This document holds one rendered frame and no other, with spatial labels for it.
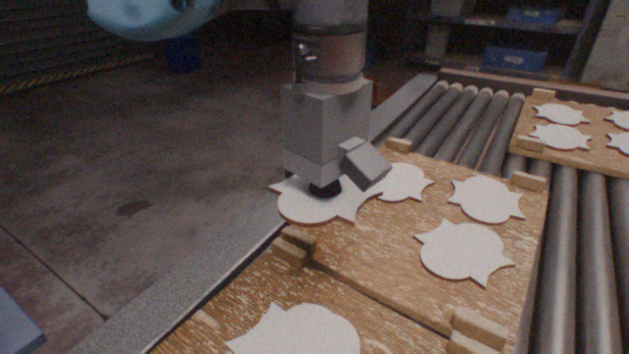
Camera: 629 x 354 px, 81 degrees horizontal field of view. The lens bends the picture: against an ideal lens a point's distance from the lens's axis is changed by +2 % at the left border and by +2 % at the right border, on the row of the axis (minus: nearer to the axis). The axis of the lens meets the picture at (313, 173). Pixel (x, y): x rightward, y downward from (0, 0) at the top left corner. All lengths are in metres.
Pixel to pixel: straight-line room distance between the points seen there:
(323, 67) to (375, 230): 0.34
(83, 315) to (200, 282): 1.38
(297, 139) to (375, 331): 0.26
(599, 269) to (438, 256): 0.25
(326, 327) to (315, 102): 0.26
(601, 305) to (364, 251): 0.33
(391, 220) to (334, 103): 0.32
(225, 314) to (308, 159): 0.23
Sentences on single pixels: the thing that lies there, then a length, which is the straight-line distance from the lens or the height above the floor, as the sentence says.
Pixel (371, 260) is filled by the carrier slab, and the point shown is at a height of 0.94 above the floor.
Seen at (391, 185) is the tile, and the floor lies 0.94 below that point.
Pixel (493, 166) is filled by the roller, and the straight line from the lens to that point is 0.92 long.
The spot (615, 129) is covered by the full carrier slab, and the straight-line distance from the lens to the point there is 1.23.
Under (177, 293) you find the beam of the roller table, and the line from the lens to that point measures 0.59.
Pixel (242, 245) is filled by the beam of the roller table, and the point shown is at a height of 0.92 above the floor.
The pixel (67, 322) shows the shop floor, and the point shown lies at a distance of 1.95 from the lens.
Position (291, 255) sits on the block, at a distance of 0.54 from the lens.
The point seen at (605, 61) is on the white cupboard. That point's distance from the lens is 4.88.
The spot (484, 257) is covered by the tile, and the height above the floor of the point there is 0.94.
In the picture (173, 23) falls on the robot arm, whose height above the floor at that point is 1.30.
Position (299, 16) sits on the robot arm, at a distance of 0.37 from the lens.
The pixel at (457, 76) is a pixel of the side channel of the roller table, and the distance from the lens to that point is 1.45.
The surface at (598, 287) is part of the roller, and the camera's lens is 0.69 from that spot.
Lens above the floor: 1.34
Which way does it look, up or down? 32 degrees down
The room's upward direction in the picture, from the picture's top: straight up
